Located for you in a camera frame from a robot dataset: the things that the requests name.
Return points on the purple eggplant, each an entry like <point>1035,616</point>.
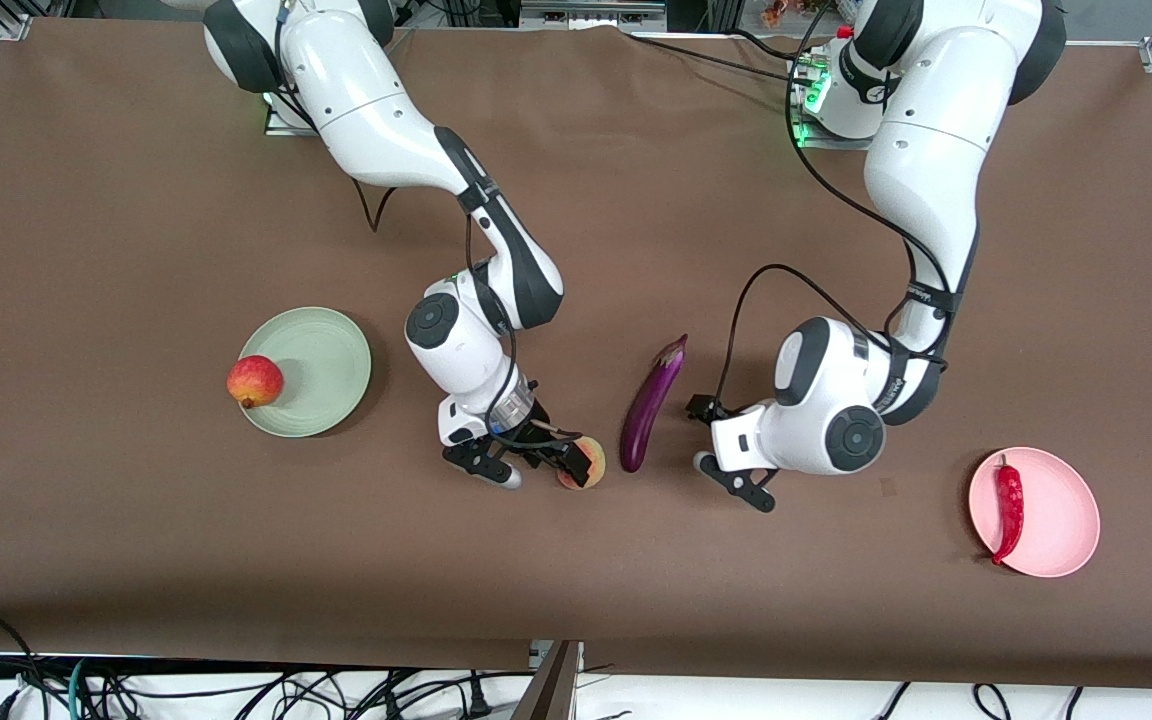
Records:
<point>646,410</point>

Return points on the pink plate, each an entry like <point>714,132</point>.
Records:
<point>1051,512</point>

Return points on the brown table cloth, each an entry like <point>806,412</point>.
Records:
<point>136,200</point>

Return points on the aluminium profile post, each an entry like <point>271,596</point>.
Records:
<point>551,690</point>

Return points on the pale green plate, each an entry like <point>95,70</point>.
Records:
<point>321,370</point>

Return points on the colourful toy pile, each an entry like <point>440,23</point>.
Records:
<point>781,12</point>

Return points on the red chili pepper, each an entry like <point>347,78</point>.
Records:
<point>1009,505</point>

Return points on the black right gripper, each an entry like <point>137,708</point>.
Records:
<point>533,441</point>

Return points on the pink yellow peach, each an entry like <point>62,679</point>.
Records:
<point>597,460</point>

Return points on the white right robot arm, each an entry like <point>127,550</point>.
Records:
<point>366,110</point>

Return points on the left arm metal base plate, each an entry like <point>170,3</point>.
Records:
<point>811,135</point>

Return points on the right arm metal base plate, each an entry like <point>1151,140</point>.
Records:
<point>276,125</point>

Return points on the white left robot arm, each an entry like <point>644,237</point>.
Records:
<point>926,150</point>

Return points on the red pomegranate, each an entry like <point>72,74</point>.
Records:
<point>254,381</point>

